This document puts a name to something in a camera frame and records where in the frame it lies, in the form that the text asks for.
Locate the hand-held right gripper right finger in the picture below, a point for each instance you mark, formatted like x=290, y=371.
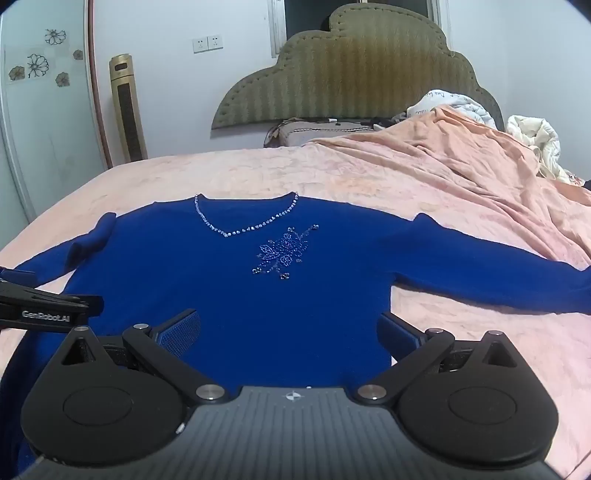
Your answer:
x=396, y=334

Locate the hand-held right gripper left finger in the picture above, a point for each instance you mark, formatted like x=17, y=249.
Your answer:
x=181, y=333

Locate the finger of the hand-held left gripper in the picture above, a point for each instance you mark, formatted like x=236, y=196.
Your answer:
x=18, y=277

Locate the blue beaded sweater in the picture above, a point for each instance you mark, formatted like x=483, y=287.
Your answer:
x=277, y=300

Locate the glass wardrobe door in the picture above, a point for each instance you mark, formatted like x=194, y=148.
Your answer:
x=46, y=147

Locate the pink bed sheet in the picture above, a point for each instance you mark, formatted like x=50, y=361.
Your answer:
x=231, y=175

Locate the peach blanket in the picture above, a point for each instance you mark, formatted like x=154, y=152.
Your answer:
x=438, y=157

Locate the gold tower air conditioner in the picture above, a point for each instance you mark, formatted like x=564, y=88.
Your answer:
x=128, y=110

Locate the brown flower sticker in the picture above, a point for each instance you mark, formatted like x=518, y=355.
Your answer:
x=17, y=73
x=62, y=79
x=77, y=54

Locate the black outline flower sticker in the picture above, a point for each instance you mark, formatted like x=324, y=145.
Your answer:
x=55, y=36
x=35, y=65

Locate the patterned pillow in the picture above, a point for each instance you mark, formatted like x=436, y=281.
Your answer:
x=304, y=131

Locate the white printed quilt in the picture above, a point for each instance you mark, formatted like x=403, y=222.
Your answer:
x=455, y=104

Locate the dark cloth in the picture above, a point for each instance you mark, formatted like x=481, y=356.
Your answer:
x=586, y=183

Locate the cream quilt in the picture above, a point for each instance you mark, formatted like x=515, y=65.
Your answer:
x=540, y=138

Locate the olive padded headboard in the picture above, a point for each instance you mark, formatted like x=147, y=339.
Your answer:
x=351, y=78

